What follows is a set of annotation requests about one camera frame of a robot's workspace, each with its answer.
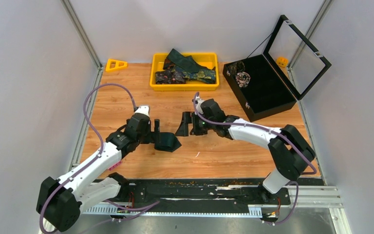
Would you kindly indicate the rolled floral tie in box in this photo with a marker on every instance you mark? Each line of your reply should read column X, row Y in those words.
column 242, row 79

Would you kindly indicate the blue floral tie in bin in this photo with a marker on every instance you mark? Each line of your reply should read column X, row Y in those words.
column 204, row 75

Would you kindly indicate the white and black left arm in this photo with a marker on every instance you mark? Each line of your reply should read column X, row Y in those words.
column 83, row 184

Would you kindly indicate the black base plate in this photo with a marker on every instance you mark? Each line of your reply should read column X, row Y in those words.
column 222, row 195

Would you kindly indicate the dark patterned tie in bin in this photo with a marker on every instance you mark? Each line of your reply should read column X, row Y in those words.
column 169, row 77

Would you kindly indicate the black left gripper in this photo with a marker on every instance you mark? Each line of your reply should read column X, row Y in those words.
column 157, row 125

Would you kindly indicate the black gift box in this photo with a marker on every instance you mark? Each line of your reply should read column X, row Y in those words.
column 273, row 89

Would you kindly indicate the yellow round toy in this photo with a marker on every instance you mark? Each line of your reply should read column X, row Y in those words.
column 282, row 61

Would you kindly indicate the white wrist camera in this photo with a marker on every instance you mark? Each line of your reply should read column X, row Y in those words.
column 197, row 105
column 143, row 109

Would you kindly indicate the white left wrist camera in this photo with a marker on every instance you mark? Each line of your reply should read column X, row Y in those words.
column 143, row 109

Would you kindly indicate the yellow triangle toy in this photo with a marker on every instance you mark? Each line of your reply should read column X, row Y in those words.
column 113, row 65

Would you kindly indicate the aluminium rail frame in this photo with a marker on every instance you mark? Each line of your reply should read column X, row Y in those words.
column 310, row 193

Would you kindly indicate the rolled dark tie in box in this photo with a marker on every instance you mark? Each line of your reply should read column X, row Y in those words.
column 234, row 68

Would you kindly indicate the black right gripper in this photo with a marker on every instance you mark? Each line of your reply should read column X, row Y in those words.
column 183, row 130

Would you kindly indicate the dark green tie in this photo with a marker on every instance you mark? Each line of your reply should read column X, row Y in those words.
column 166, row 142
column 186, row 63

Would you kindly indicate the dark green tie in bin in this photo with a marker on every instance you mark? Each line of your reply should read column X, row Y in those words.
column 186, row 63

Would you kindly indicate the colourful toy brick block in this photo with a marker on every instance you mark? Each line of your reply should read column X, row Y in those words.
column 114, row 166

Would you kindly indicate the yellow plastic bin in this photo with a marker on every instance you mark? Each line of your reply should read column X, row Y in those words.
column 207, row 59

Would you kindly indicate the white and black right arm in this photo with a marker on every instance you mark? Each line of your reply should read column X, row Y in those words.
column 291, row 153

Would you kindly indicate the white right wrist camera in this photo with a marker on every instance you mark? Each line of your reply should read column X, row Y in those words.
column 197, row 105

